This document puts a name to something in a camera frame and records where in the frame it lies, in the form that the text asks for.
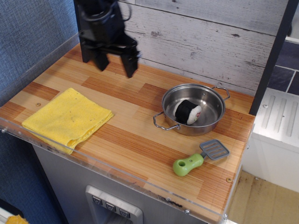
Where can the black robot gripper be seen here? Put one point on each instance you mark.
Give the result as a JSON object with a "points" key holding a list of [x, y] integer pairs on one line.
{"points": [[105, 34]]}

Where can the plush sushi roll toy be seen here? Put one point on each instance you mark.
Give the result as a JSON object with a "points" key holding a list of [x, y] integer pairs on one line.
{"points": [[187, 112]]}

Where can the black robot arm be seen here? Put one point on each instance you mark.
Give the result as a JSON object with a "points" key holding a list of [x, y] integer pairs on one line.
{"points": [[109, 7]]}

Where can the yellow folded towel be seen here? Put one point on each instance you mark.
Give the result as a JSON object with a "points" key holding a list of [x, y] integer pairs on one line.
{"points": [[67, 120]]}

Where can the stainless steel pot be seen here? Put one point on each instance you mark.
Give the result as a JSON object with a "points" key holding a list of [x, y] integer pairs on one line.
{"points": [[212, 103]]}

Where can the clear acrylic edge guard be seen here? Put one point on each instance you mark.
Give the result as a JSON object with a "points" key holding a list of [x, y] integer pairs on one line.
{"points": [[69, 175]]}

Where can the grey toy fridge dispenser panel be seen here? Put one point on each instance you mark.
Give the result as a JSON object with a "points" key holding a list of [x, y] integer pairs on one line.
{"points": [[108, 209]]}

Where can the yellow object at corner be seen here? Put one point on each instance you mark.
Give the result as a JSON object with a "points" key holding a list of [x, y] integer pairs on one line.
{"points": [[16, 220]]}

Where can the dark grey left post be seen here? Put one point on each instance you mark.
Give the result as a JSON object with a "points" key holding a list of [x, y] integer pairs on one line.
{"points": [[84, 10]]}

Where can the dark grey post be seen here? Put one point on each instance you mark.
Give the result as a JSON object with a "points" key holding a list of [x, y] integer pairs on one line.
{"points": [[84, 10], [276, 48]]}

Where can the green handled grey toy spatula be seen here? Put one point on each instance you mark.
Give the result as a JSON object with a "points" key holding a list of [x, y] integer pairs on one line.
{"points": [[213, 149]]}

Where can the dark grey right post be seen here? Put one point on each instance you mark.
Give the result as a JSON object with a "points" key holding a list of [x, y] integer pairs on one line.
{"points": [[276, 48]]}

